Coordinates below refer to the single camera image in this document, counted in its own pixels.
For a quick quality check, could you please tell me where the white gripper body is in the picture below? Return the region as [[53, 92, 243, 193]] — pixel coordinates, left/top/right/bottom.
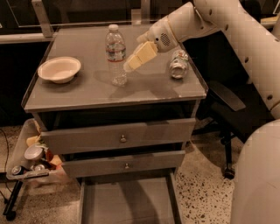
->
[[145, 17, 178, 53]]

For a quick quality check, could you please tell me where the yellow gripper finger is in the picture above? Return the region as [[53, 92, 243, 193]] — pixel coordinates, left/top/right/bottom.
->
[[136, 32, 149, 44], [123, 41, 158, 73]]

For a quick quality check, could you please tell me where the clear plastic water bottle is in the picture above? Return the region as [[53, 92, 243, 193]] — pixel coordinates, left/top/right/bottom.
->
[[105, 24, 127, 87]]

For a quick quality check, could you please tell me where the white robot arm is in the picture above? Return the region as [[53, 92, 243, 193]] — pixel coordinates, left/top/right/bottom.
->
[[123, 0, 280, 224]]

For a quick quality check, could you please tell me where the grey drawer cabinet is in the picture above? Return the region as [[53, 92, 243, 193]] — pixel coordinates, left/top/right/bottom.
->
[[21, 22, 209, 224]]

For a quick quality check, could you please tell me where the top grey drawer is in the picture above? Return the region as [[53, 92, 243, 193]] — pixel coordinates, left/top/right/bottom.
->
[[41, 118, 195, 154]]

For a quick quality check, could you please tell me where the middle grey drawer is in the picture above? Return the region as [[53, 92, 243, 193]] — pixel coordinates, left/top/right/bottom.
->
[[62, 150, 185, 178]]

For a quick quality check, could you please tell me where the bottom grey open drawer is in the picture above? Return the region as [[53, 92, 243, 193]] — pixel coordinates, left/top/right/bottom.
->
[[78, 169, 185, 224]]

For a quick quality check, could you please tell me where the crushed aluminium can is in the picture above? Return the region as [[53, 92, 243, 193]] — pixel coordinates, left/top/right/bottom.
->
[[169, 50, 189, 79]]

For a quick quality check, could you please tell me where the white paper bowl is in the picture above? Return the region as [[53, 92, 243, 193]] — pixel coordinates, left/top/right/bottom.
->
[[38, 57, 81, 84]]

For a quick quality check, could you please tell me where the black office chair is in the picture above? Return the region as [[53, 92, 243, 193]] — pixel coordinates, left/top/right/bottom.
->
[[184, 31, 274, 179]]

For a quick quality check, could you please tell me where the silver can in bin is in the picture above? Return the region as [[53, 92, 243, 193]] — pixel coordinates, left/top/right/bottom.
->
[[24, 144, 44, 161]]

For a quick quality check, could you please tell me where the clear plastic bin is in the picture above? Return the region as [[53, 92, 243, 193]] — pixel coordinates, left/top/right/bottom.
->
[[6, 119, 69, 185]]

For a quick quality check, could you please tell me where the black stand leg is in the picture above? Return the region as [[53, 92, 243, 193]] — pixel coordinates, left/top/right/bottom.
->
[[3, 180, 23, 221]]

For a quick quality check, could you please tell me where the metal window rail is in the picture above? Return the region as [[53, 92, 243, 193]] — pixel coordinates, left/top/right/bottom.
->
[[0, 0, 158, 45]]

